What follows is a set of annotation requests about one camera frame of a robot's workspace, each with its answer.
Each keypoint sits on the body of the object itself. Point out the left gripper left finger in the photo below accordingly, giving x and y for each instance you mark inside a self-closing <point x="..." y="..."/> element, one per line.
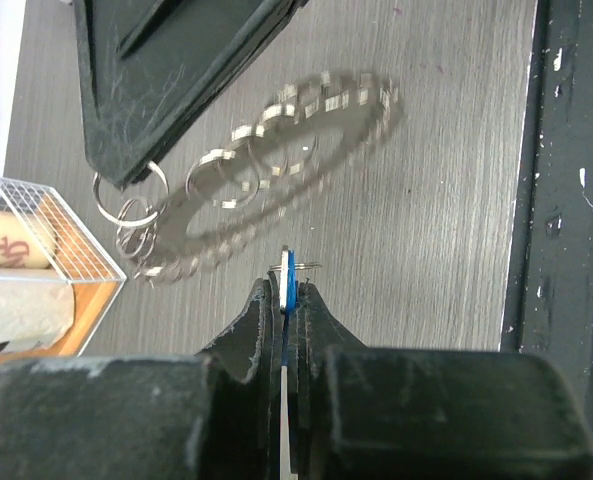
<point x="211" y="415"/>

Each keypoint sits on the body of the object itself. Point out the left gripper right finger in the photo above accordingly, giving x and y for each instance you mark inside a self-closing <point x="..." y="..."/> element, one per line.
<point x="360" y="412"/>

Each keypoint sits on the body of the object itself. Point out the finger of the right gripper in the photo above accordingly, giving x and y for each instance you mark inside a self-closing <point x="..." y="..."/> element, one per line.
<point x="149" y="69"/>

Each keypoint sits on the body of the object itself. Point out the blue tagged key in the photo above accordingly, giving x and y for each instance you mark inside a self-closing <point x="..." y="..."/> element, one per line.
<point x="288" y="298"/>

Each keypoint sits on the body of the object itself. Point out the cream lotion bottle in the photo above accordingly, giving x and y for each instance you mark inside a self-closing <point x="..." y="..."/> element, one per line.
<point x="26" y="242"/>

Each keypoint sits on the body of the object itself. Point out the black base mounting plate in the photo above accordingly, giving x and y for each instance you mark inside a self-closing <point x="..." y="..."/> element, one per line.
<point x="549" y="300"/>

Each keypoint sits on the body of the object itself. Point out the white wire shelf rack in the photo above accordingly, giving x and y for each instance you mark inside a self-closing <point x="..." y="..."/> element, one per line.
<point x="79" y="259"/>

